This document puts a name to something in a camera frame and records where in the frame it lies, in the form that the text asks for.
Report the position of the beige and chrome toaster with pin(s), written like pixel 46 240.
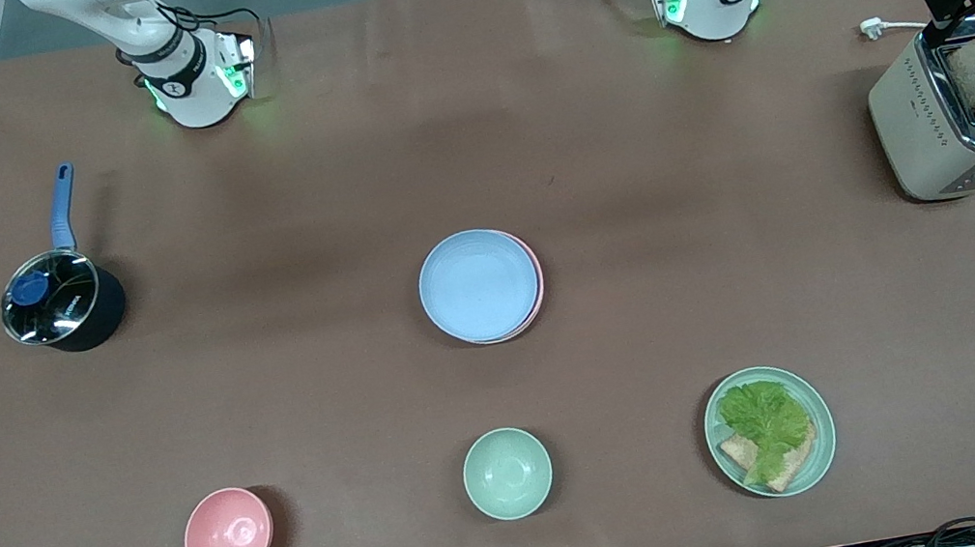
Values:
pixel 914 127

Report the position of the green plate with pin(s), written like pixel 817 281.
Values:
pixel 818 417

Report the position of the blue shallow plate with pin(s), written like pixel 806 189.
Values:
pixel 475 285

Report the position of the glass lid with blue knob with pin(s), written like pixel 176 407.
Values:
pixel 67 303

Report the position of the pink bowl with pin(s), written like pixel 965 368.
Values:
pixel 228 535

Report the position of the green bowl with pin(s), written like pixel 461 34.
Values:
pixel 507 473

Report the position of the toast slice under lettuce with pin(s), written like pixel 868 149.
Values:
pixel 797 464

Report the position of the pink shallow plate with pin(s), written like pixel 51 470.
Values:
pixel 540 285

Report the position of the green lettuce leaf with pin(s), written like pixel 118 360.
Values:
pixel 766 425

